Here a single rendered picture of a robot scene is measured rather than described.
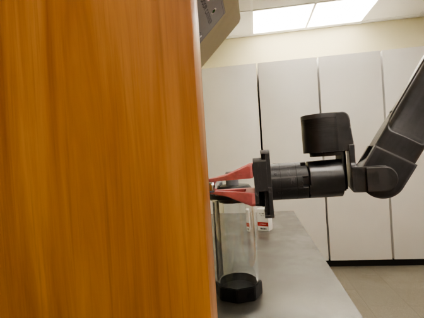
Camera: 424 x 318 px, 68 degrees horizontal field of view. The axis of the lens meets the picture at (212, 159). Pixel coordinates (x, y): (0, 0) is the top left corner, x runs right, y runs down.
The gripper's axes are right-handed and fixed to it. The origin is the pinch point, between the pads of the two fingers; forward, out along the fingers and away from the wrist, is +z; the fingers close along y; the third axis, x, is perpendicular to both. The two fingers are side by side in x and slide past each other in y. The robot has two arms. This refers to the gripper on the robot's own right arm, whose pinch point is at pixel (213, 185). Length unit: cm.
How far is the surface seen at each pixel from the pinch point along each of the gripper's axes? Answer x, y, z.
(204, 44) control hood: -3.4, 23.8, 0.2
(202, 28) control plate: 1.9, 24.4, -0.6
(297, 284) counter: -23.1, -26.4, -14.0
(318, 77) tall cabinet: -295, 73, -75
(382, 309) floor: -202, -124, -91
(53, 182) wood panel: 29.3, 4.2, 7.4
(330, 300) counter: -15.6, -26.4, -19.6
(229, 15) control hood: -4.0, 28.3, -4.4
